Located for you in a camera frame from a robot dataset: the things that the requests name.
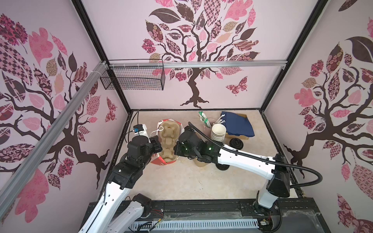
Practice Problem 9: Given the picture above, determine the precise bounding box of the stack of paper cups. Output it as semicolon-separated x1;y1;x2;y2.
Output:
210;124;226;142

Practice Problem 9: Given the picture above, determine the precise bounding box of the black wire basket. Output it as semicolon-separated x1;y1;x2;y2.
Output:
100;58;166;91

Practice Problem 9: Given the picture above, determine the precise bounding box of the aluminium rail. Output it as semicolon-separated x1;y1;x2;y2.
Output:
1;61;107;217
109;60;287;69

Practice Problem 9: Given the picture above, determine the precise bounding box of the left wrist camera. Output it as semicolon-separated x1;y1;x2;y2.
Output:
133;124;149;137

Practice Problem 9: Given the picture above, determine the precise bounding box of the pink straw holder cup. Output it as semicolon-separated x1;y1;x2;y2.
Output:
204;118;216;135

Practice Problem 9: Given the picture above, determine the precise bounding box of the brown cardboard box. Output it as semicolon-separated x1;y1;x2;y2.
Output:
222;113;251;140

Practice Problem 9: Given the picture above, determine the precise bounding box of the aluminium rail left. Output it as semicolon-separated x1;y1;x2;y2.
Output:
1;61;107;217

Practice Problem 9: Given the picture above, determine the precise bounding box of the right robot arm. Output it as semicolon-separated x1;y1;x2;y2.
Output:
174;123;322;210

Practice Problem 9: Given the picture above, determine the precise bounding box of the brown pulp cup carrier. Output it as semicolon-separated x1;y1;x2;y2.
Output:
193;158;208;168

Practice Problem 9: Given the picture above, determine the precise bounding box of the dark blue napkin stack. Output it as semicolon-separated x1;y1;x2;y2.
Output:
220;111;255;138

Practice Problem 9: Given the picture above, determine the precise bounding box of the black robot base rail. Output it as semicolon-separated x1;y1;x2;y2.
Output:
84;199;292;225

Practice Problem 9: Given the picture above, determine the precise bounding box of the white slotted cable duct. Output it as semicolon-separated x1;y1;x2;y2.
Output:
128;219;259;233

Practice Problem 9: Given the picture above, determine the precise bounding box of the single pulp cup carrier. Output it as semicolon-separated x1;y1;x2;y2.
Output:
160;120;180;163

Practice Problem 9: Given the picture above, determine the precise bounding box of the aluminium rail back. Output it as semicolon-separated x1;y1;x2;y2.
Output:
109;60;287;69

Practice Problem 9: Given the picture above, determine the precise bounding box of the red and white paper bag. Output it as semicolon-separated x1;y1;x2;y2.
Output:
151;118;184;166

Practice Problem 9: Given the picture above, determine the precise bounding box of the green wrapped straw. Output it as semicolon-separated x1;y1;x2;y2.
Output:
198;111;212;128

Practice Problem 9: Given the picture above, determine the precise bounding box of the black plastic cup lid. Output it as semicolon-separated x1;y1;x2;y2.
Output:
229;138;244;150

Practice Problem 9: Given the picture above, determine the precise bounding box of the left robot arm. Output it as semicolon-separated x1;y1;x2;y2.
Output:
79;136;162;233

